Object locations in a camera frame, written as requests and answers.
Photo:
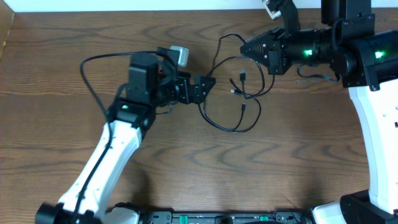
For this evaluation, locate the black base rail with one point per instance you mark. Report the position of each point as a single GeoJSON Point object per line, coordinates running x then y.
{"type": "Point", "coordinates": [217, 217]}

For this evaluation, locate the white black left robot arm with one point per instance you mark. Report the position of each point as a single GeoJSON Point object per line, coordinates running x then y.
{"type": "Point", "coordinates": [154, 81]}

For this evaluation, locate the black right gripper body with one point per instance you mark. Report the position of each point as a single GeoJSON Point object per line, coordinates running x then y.
{"type": "Point", "coordinates": [280, 53]}

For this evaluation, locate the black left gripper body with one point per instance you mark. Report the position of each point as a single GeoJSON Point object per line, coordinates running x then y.
{"type": "Point", "coordinates": [183, 94]}

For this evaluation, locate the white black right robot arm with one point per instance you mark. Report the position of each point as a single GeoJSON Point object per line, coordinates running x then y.
{"type": "Point", "coordinates": [365, 62]}

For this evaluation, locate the wooden side panel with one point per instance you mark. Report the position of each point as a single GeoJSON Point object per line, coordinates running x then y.
{"type": "Point", "coordinates": [6, 20]}

